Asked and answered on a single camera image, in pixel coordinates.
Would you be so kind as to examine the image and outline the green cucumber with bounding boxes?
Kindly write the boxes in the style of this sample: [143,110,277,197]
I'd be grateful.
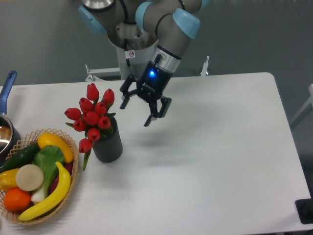
[0,142,41,173]

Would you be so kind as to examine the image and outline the dark grey ribbed vase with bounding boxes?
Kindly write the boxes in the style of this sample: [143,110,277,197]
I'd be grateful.
[93,118,123,163]

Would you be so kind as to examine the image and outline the green bok choy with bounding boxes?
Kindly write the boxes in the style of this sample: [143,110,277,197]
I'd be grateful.
[31,145,65,204]

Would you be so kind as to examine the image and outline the yellow squash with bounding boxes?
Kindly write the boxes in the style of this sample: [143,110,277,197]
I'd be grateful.
[38,132,74,164]

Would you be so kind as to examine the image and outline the white furniture frame right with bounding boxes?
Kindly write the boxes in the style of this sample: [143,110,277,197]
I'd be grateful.
[289,84,313,131]

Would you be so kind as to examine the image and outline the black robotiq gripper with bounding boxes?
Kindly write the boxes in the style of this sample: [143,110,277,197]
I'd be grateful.
[120,61,173,127]

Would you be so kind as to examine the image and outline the black device at edge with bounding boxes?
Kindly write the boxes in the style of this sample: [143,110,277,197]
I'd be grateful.
[295,198,313,224]

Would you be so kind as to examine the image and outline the yellow banana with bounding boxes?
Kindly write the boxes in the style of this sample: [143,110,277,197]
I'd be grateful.
[18,162,71,221]

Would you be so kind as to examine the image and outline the beige round disc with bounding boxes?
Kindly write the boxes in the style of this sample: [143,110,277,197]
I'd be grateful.
[15,164,44,191]

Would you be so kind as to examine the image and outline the yellow bell pepper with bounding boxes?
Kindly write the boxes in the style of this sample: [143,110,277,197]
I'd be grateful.
[0,168,19,192]

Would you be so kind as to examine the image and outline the blue handled saucepan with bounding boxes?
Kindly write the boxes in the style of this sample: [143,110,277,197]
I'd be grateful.
[0,70,21,164]

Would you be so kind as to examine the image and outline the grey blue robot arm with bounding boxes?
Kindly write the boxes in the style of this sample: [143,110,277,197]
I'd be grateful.
[78,0,208,126]

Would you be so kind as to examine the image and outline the red tulip bouquet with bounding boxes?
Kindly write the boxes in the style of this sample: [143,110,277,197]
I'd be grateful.
[64,83,115,170]

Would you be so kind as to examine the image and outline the dark red vegetable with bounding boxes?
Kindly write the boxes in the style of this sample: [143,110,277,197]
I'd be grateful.
[49,163,73,194]

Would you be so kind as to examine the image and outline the orange fruit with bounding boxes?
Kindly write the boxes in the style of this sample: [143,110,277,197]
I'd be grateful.
[3,188,31,212]

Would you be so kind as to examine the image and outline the woven wicker basket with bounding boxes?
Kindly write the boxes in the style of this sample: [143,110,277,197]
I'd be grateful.
[0,128,79,226]

